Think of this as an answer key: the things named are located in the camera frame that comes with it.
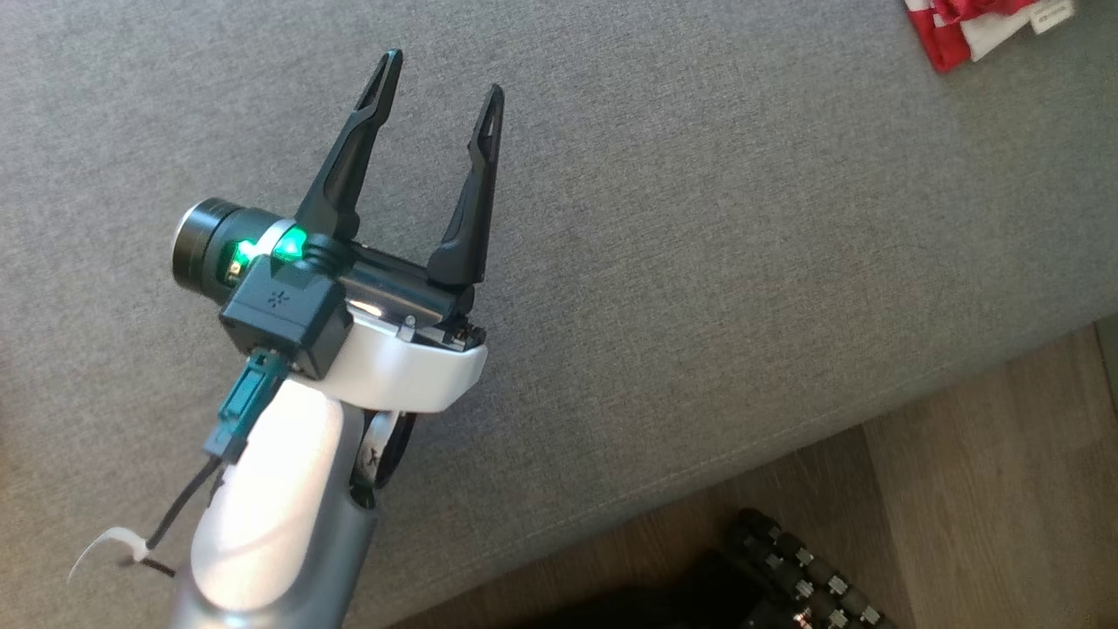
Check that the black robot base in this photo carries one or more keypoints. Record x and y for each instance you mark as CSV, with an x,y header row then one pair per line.
x,y
664,603

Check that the large sofa seat cushion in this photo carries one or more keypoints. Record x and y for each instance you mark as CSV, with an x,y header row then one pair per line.
x,y
699,262

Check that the black omni wheel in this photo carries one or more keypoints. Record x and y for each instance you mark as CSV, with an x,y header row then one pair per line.
x,y
812,577

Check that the red basketball jersey white sleeves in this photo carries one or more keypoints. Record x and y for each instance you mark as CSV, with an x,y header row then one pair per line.
x,y
948,44

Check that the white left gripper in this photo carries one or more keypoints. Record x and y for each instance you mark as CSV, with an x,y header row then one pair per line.
x,y
410,358

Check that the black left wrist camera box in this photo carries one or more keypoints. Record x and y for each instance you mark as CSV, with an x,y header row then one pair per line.
x,y
284,319

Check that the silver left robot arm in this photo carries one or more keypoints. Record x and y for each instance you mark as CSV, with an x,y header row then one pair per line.
x,y
262,524

